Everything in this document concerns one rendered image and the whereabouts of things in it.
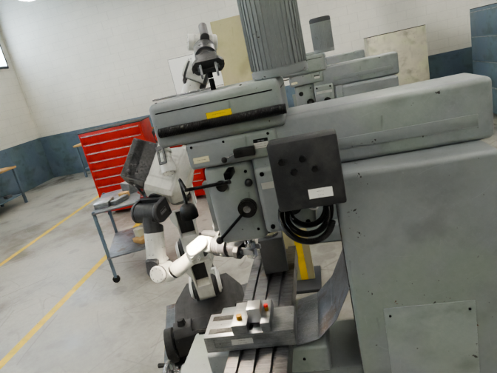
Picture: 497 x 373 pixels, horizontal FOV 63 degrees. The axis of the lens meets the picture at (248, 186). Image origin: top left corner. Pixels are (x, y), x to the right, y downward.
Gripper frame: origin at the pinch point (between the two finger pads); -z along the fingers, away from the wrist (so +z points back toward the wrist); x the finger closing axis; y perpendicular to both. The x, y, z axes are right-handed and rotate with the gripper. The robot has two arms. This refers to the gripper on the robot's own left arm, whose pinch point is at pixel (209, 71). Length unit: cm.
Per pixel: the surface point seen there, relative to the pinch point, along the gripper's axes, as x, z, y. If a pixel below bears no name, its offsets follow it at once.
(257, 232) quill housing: -4, -44, -45
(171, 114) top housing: 15.9, -17.3, -3.0
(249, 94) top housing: -11.5, -22.3, 1.4
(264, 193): -9.5, -38.7, -30.1
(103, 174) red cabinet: 214, 379, -362
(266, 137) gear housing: -14.2, -29.6, -12.2
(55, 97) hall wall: 436, 893, -497
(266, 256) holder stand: -6, -25, -92
